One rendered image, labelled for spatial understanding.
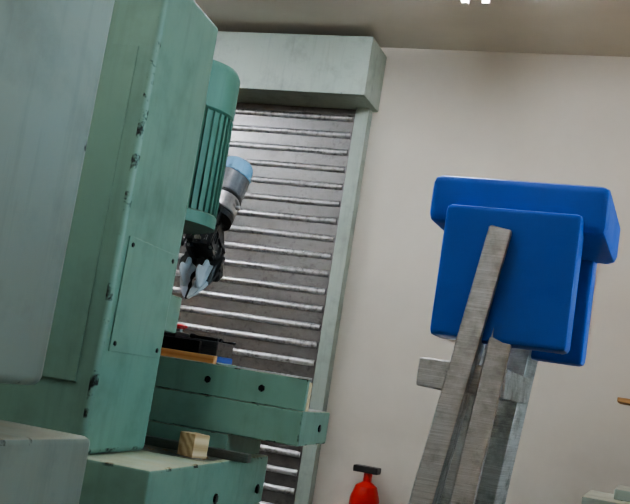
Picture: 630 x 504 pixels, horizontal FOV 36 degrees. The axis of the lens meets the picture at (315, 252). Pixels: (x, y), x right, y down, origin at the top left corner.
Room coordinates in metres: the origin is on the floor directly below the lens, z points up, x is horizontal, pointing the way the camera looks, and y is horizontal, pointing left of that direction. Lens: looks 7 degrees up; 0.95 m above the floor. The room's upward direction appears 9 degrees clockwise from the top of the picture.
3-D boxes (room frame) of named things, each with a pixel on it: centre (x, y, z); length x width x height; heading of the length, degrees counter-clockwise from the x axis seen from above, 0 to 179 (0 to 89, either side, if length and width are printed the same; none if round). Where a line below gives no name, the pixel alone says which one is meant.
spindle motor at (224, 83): (1.80, 0.28, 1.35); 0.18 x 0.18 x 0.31
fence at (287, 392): (1.76, 0.26, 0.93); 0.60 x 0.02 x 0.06; 75
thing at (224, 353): (1.99, 0.21, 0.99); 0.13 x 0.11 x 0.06; 75
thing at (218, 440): (1.86, 0.27, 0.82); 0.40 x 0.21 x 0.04; 75
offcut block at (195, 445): (1.64, 0.15, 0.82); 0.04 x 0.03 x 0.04; 48
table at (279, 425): (1.90, 0.23, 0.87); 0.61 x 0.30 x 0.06; 75
